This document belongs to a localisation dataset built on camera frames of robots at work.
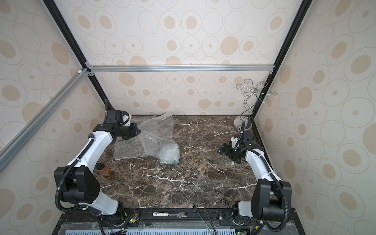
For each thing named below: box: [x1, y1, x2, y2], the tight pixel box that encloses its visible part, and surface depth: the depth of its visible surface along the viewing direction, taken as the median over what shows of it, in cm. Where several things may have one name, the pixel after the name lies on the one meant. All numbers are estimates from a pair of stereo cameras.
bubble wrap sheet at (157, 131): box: [137, 114, 178, 157], surface depth 96 cm
